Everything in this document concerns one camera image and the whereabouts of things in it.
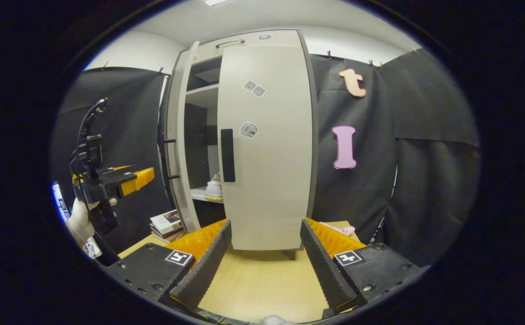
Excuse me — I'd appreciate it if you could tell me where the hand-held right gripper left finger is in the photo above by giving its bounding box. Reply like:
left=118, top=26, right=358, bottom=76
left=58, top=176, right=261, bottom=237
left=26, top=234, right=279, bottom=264
left=105, top=219, right=233, bottom=312

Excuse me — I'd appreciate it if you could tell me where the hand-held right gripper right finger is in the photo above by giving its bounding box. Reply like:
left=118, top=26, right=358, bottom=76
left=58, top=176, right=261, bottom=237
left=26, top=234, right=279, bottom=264
left=299, top=218, right=430, bottom=316

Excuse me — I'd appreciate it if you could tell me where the grey shoe cabinet door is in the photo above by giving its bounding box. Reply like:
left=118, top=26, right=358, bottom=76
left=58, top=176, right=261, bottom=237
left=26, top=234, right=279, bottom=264
left=217, top=44, right=313, bottom=251
left=158, top=41, right=201, bottom=233

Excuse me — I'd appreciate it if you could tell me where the white shoe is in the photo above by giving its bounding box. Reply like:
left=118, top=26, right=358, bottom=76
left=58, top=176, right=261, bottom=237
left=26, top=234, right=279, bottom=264
left=205, top=173, right=223, bottom=202

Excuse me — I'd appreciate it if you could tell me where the grey shoe cabinet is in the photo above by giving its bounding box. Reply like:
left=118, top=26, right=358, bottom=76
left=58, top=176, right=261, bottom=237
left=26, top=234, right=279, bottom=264
left=158, top=29, right=320, bottom=261

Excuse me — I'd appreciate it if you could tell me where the blue white printed object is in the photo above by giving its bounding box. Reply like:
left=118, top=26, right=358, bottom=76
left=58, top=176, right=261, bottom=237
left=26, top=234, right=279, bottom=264
left=51, top=181, right=71, bottom=222

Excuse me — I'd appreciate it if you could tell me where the pink soft item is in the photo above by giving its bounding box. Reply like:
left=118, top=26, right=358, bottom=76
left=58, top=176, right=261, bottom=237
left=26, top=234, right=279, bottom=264
left=319, top=221, right=355, bottom=237

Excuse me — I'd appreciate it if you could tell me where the stack of books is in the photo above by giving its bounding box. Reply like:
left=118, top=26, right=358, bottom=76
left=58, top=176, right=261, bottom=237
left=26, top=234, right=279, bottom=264
left=149, top=209, right=185, bottom=244

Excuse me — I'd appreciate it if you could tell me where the black backdrop cloth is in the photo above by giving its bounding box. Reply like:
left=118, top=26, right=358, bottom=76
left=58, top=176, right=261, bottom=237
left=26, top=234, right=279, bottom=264
left=310, top=47, right=480, bottom=267
left=51, top=67, right=173, bottom=253

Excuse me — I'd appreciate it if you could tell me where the black cable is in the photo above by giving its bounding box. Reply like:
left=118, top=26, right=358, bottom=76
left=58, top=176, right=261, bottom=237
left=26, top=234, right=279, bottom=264
left=77, top=98, right=109, bottom=136

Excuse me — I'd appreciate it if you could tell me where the grey drawer with metal handle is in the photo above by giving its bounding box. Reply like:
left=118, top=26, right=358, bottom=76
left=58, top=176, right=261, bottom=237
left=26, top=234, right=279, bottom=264
left=190, top=30, right=301, bottom=61

